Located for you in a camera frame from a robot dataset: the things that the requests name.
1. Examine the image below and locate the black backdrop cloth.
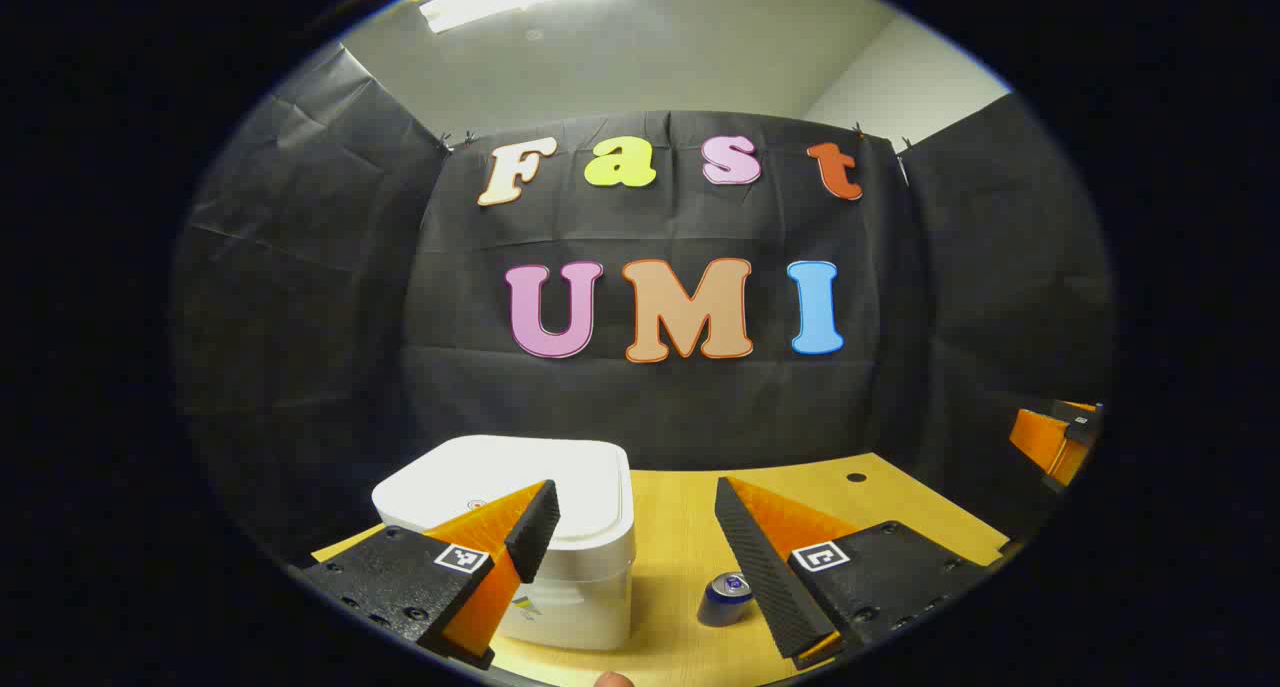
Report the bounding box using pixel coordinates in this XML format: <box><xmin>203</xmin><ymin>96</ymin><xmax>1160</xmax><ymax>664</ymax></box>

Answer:
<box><xmin>170</xmin><ymin>42</ymin><xmax>1116</xmax><ymax>568</ymax></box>

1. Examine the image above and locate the wooden desktop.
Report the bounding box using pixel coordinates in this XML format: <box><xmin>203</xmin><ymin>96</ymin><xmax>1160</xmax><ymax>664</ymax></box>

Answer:
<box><xmin>312</xmin><ymin>453</ymin><xmax>1011</xmax><ymax>687</ymax></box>

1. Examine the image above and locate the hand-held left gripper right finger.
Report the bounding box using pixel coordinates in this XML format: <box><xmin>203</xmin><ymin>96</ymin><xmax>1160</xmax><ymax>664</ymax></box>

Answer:
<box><xmin>714</xmin><ymin>475</ymin><xmax>1001</xmax><ymax>671</ymax></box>

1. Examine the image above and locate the blue silver pop can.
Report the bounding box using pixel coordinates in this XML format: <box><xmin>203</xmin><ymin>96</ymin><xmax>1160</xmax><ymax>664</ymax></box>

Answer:
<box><xmin>697</xmin><ymin>571</ymin><xmax>755</xmax><ymax>628</ymax></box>

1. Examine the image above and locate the white desktop garbage bin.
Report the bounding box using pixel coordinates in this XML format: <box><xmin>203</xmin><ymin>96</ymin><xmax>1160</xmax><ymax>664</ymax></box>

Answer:
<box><xmin>372</xmin><ymin>435</ymin><xmax>637</xmax><ymax>652</ymax></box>

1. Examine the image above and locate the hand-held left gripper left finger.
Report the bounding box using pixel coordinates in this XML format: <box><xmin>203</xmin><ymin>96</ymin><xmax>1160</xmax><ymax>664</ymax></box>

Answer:
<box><xmin>300</xmin><ymin>479</ymin><xmax>561</xmax><ymax>671</ymax></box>

